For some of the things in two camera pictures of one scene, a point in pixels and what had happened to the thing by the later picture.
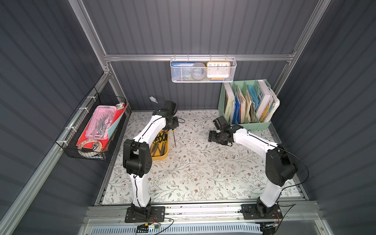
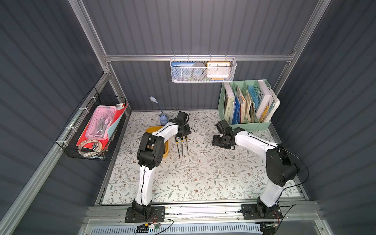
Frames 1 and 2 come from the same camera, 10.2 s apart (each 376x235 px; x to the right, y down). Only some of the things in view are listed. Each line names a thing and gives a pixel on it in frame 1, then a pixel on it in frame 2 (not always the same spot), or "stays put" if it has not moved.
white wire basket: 202,70 stays put
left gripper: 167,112 -> 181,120
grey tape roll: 199,71 stays put
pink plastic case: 98,127 stays put
